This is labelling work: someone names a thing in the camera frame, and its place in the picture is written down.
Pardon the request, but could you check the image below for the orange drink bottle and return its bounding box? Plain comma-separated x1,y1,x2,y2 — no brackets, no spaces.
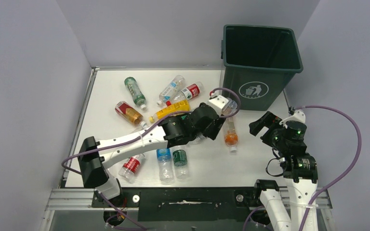
224,117,238,153

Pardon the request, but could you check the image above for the dark green label bottle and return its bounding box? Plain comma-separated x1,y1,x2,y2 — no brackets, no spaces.
172,146,189,180

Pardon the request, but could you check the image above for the blue label water bottle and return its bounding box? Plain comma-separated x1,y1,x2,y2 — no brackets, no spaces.
156,148,174,184

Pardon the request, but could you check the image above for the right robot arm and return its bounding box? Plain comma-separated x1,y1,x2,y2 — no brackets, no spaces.
249,110,318,231

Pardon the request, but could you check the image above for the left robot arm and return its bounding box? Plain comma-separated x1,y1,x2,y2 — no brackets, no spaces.
76,103,229,199

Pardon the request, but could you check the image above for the dark green trash bin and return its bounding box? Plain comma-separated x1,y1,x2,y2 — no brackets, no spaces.
221,25,304,111

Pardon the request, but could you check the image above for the yellow label bottle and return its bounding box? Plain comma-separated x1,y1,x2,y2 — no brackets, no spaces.
149,100,190,123

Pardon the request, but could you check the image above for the red label water bottle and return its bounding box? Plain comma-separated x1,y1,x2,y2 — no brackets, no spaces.
165,81,204,106

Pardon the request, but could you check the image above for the white blue label bottle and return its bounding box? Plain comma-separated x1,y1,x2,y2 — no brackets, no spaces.
157,75,185,106

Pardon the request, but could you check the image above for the green label tea bottle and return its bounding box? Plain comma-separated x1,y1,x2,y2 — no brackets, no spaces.
124,77,147,111

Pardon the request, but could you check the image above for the red gold label bottle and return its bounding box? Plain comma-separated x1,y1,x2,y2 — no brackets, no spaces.
115,101,148,128

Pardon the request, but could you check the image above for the red label bottle near front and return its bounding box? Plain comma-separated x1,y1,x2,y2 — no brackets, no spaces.
118,154,145,183

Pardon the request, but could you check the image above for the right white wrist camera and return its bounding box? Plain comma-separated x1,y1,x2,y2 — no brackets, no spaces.
287,110,306,124

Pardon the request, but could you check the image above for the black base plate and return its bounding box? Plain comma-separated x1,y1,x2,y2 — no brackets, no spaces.
110,183,280,222

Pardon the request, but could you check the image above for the aluminium front rail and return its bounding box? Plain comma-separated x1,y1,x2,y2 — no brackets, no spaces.
45,188,333,211

